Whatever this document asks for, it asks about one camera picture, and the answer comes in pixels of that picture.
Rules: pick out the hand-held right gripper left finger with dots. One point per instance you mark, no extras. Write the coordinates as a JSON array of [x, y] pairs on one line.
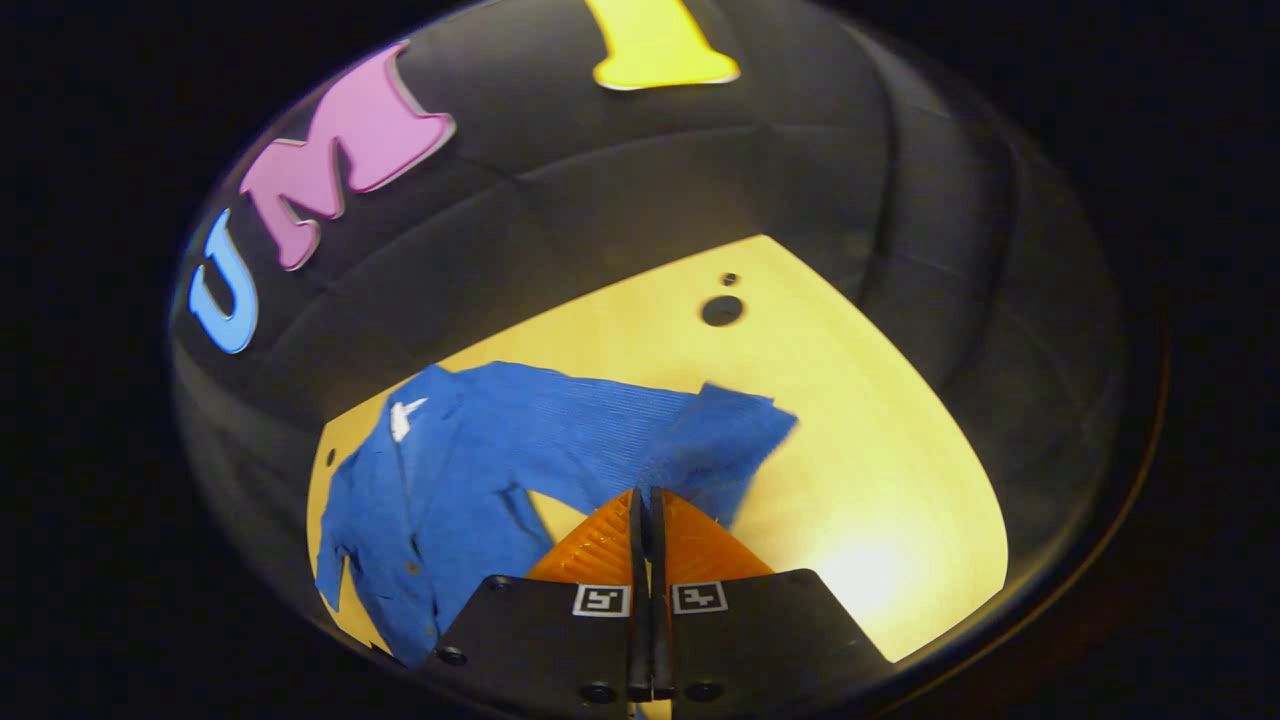
[[560, 650]]

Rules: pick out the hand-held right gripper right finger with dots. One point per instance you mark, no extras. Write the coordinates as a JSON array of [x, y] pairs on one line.
[[760, 640]]

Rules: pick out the blue jacket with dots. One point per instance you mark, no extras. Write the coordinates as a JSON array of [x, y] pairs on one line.
[[480, 470]]

